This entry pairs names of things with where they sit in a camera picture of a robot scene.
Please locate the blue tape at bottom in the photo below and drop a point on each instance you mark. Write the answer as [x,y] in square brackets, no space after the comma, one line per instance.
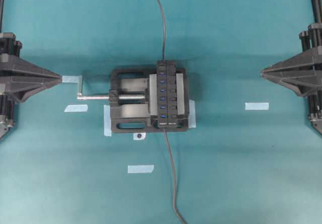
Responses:
[140,169]

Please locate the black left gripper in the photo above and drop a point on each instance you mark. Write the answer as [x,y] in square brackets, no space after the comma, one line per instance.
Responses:
[19,90]

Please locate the blue tape vise edge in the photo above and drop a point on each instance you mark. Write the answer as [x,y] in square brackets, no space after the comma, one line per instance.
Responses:
[192,114]
[107,121]

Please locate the blue tape left of vise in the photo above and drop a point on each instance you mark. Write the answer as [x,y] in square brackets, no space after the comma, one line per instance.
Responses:
[76,108]

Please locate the blue tape near crank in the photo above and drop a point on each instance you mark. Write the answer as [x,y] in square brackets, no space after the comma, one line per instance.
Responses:
[72,79]

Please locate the blue tape vise right edge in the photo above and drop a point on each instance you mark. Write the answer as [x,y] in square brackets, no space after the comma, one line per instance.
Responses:
[192,114]

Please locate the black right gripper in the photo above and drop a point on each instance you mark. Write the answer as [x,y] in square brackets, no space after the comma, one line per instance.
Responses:
[309,87]

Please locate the black bench vise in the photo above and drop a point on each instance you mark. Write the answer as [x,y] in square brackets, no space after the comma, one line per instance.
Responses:
[132,116]

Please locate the white sticker with dark dot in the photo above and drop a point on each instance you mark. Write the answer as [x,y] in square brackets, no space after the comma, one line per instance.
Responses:
[139,136]

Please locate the silver vise screw crank handle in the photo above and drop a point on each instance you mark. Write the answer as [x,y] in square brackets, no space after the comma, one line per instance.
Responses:
[80,95]

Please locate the blue tape on right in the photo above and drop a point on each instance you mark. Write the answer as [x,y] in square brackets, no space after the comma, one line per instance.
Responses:
[256,106]

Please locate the black multi-port USB hub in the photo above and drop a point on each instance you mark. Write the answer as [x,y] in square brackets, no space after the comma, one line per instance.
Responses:
[167,112]

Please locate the blue tape vise left edge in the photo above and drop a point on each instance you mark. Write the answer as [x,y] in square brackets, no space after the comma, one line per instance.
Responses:
[107,121]

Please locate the black left frame rail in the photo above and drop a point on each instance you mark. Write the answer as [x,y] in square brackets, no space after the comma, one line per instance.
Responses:
[1,13]

